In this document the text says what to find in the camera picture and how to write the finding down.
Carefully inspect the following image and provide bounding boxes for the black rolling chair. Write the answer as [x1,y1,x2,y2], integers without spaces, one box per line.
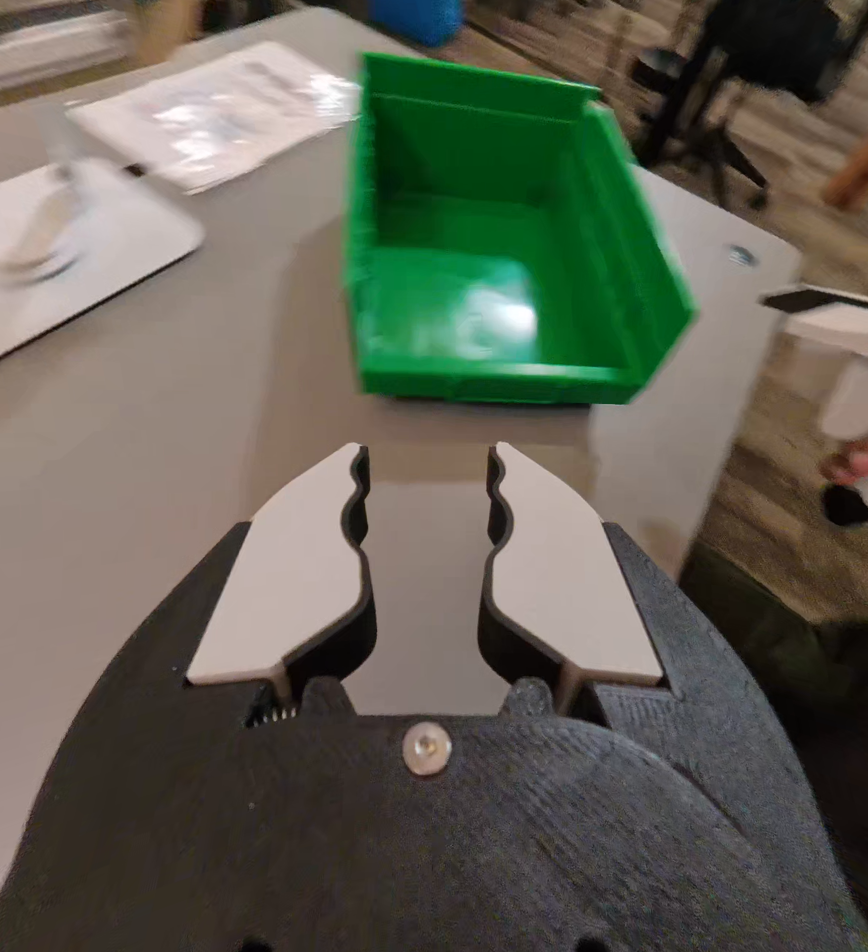
[631,0,868,209]

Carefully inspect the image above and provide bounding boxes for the laminated paper sheet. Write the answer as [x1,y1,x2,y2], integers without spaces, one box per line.
[65,41,364,196]

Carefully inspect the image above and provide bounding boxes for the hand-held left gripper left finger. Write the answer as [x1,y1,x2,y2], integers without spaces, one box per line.
[185,442,377,708]

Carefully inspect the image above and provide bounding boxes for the person's right hand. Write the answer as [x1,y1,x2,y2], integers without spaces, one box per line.
[820,439,868,486]

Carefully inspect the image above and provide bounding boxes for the person's dark clothing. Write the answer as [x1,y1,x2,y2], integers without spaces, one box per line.
[681,543,868,952]

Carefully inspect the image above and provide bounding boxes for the white metal stand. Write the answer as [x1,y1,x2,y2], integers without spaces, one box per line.
[0,160,206,376]

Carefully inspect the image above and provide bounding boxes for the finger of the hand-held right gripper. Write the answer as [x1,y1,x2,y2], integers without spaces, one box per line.
[761,289,868,447]

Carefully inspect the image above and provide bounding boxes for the green plastic bin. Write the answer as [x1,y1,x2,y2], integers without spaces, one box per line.
[343,52,702,406]

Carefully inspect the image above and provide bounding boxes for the grey desk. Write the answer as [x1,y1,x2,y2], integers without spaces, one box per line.
[0,7,804,931]

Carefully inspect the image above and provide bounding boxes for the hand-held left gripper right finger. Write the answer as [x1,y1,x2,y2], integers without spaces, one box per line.
[478,442,665,715]

